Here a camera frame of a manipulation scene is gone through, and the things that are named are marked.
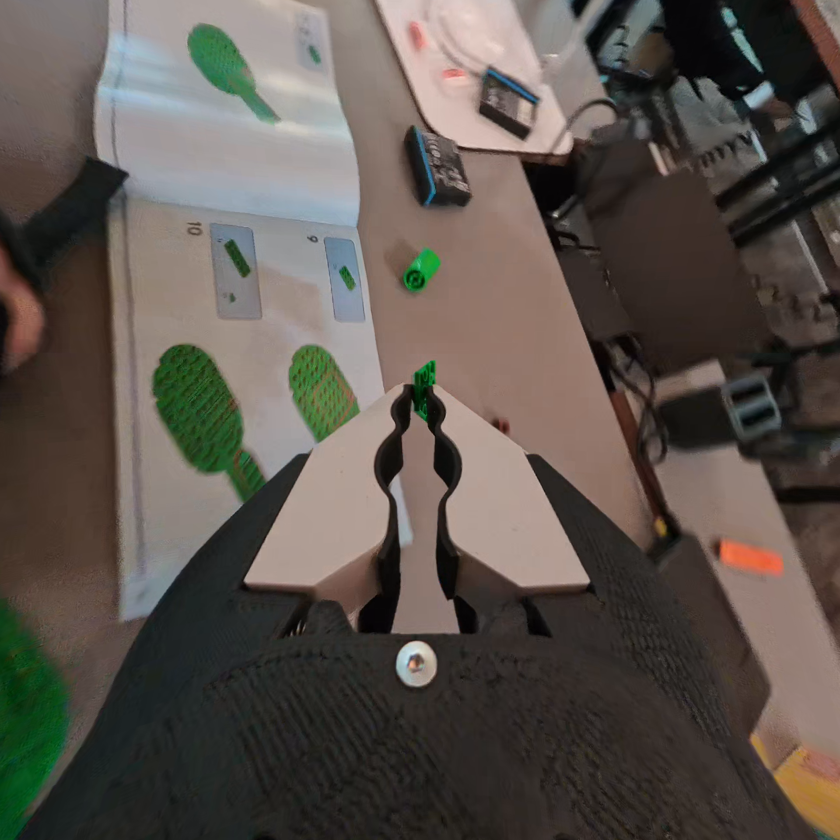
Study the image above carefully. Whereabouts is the small green brick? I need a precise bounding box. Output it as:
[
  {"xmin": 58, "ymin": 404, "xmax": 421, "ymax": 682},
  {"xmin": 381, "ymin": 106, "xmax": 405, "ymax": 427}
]
[{"xmin": 411, "ymin": 360, "xmax": 439, "ymax": 421}]

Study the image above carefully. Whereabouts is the green brick plate assembly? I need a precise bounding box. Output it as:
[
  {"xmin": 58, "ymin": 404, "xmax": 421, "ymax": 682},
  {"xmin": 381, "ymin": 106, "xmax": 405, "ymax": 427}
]
[{"xmin": 0, "ymin": 597, "xmax": 70, "ymax": 840}]

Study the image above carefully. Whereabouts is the black battery with blue edge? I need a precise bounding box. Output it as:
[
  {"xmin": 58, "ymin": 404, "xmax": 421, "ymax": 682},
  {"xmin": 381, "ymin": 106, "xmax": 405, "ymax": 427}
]
[
  {"xmin": 478, "ymin": 66, "xmax": 540, "ymax": 140},
  {"xmin": 403, "ymin": 125, "xmax": 473, "ymax": 207}
]

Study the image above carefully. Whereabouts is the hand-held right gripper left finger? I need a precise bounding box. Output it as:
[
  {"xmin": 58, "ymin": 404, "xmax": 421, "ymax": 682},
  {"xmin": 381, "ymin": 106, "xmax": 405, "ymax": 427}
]
[{"xmin": 244, "ymin": 384, "xmax": 411, "ymax": 632}]

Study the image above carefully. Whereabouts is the white instruction booklet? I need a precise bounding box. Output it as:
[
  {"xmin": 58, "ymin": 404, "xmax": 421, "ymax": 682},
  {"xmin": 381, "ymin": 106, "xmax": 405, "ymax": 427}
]
[{"xmin": 95, "ymin": 0, "xmax": 414, "ymax": 621}]

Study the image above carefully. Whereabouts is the cardboard sheet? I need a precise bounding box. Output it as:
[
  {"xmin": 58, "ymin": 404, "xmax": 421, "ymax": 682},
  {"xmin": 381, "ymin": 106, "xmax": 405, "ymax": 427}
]
[{"xmin": 374, "ymin": 0, "xmax": 575, "ymax": 157}]

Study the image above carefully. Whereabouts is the clear plastic bag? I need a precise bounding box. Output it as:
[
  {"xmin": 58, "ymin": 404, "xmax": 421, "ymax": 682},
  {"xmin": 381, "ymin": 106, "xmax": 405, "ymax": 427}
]
[{"xmin": 427, "ymin": 0, "xmax": 546, "ymax": 70}]

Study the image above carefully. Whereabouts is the yellow toy brick box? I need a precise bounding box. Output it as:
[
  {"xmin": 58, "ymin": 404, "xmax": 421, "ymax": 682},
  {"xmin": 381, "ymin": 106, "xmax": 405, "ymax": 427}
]
[{"xmin": 748, "ymin": 731, "xmax": 840, "ymax": 840}]

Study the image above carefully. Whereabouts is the orange plastic tag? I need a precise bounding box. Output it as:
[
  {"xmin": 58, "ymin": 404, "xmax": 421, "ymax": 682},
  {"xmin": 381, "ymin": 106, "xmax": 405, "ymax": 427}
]
[{"xmin": 718, "ymin": 538, "xmax": 785, "ymax": 578}]

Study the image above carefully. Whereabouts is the grey desk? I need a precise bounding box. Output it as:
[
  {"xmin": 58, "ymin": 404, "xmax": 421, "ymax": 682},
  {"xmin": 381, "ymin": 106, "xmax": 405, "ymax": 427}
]
[{"xmin": 0, "ymin": 0, "xmax": 664, "ymax": 840}]

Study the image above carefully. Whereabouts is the grey battery charger case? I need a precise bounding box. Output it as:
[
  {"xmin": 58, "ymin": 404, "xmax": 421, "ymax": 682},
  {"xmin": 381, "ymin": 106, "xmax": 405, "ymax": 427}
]
[{"xmin": 656, "ymin": 371, "xmax": 782, "ymax": 450}]

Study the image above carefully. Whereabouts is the green round brick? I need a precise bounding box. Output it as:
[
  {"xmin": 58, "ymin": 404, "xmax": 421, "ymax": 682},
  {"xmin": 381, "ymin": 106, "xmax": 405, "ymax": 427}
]
[{"xmin": 402, "ymin": 248, "xmax": 442, "ymax": 293}]

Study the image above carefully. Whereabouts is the person's left hand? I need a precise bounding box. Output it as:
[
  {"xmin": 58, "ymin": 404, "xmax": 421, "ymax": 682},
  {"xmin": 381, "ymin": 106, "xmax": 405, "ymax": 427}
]
[{"xmin": 0, "ymin": 252, "xmax": 46, "ymax": 375}]

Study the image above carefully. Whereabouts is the light grey side table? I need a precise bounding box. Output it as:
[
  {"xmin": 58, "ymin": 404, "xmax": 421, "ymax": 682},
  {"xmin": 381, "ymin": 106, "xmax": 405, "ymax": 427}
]
[{"xmin": 646, "ymin": 453, "xmax": 840, "ymax": 772}]

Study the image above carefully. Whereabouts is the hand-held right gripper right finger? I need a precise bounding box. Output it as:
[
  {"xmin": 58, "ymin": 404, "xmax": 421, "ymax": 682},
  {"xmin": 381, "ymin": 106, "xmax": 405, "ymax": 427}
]
[{"xmin": 430, "ymin": 384, "xmax": 590, "ymax": 632}]

